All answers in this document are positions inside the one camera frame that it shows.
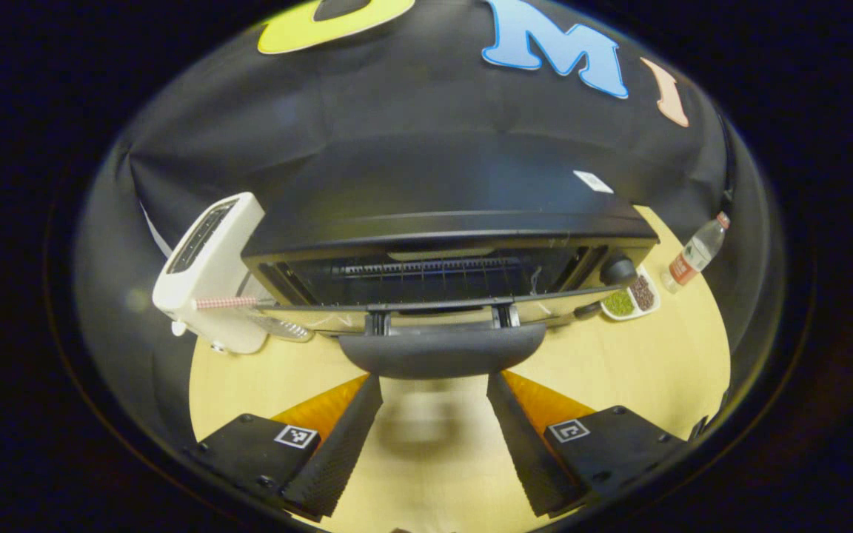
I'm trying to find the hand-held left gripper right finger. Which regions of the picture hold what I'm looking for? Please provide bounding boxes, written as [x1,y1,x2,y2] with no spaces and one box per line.
[486,369,688,519]

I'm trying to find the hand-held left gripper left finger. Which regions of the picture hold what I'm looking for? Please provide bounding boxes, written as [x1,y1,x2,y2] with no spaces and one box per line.
[193,374,384,520]

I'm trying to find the white divided plate of beans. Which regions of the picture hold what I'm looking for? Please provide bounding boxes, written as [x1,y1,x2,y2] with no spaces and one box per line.
[600,269,661,322]

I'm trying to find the black electric oven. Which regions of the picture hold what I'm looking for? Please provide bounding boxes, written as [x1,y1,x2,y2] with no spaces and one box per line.
[241,133,661,381]

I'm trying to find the white toaster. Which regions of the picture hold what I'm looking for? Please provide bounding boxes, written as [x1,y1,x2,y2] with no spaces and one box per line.
[151,192,273,355]

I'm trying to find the clear water bottle red label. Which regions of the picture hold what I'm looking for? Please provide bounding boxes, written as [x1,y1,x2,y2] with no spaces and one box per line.
[660,212,732,295]

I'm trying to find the black backdrop cloth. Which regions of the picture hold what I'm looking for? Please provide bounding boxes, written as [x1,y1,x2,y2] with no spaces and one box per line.
[75,0,775,445]

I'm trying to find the red white striped cord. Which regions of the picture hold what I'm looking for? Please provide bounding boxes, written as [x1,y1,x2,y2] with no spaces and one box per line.
[194,296,259,310]

